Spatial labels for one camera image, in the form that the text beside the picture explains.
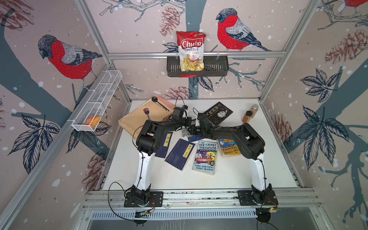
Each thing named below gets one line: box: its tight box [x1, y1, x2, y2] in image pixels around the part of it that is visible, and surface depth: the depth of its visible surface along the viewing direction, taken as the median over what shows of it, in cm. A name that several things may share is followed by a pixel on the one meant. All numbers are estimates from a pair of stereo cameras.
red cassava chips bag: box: [176, 31, 207, 72], surface depth 85 cm
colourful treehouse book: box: [192, 140, 219, 176], surface depth 87 cm
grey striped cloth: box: [181, 127, 193, 138], surface depth 97 cm
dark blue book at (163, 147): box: [154, 131, 173, 159], surface depth 94 cm
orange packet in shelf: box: [84, 115, 102, 129], surface depth 68 cm
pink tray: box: [154, 95, 175, 110], surface depth 121 cm
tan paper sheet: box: [117, 97, 175, 140], surface depth 116 cm
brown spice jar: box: [241, 110, 253, 124], surface depth 103 cm
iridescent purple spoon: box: [143, 107, 151, 121], surface depth 116 cm
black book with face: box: [203, 101, 234, 126], surface depth 113 cm
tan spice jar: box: [250, 103, 260, 118], surface depth 104 cm
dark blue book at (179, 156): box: [164, 138, 197, 172], surface depth 90 cm
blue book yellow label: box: [188, 134, 206, 143], surface depth 98 cm
